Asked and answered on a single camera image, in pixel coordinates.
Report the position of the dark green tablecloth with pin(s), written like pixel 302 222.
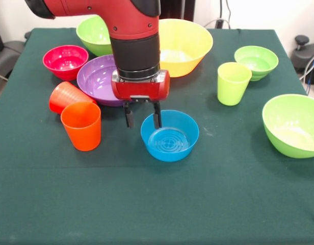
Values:
pixel 157 191

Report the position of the blue bowl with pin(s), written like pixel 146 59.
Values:
pixel 169 153

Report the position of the pink bowl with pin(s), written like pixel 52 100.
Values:
pixel 65 72

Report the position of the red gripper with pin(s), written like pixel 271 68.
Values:
pixel 139 90

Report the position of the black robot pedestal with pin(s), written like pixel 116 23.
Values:
pixel 177 9

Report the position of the yellow-green cup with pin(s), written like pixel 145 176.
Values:
pixel 231 92

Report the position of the orange cup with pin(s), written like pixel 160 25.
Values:
pixel 83 135

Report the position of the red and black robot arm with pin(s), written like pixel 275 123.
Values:
pixel 134 30

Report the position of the small green bowl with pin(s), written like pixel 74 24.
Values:
pixel 259 61

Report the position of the purple bowl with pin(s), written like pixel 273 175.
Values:
pixel 95 81

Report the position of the large yellow bowl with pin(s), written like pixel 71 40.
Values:
pixel 187 63

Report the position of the red cup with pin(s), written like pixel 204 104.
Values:
pixel 64 97

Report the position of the grey chair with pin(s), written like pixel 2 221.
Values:
pixel 5 58

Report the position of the small black armrest pad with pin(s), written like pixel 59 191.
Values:
pixel 27 35

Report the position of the black knobbed stand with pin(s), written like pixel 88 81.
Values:
pixel 302 40

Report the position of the black power plug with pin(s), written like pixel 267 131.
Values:
pixel 219 23

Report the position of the large light green bowl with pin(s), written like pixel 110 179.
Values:
pixel 287 143
pixel 93 33

